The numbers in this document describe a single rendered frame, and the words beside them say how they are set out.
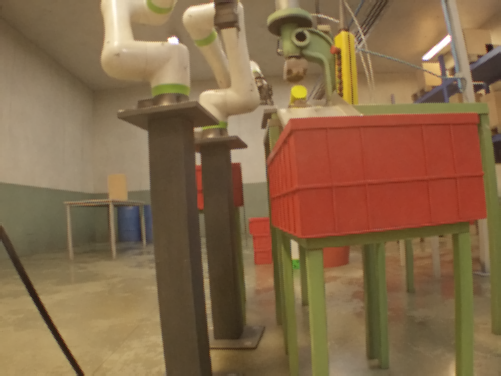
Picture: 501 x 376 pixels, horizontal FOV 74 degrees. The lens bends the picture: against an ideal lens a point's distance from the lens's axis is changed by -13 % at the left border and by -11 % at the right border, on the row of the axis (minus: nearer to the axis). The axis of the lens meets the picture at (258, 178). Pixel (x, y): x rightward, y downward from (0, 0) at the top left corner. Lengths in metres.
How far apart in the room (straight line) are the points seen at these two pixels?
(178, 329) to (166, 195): 0.41
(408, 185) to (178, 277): 0.73
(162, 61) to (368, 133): 0.74
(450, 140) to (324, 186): 0.28
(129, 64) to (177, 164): 0.35
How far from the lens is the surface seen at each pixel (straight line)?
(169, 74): 1.22
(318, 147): 0.69
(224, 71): 1.95
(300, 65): 1.67
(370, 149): 0.72
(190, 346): 1.21
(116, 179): 6.94
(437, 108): 1.55
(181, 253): 1.14
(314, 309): 0.74
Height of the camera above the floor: 0.60
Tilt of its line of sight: 5 degrees up
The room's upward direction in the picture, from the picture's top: 4 degrees counter-clockwise
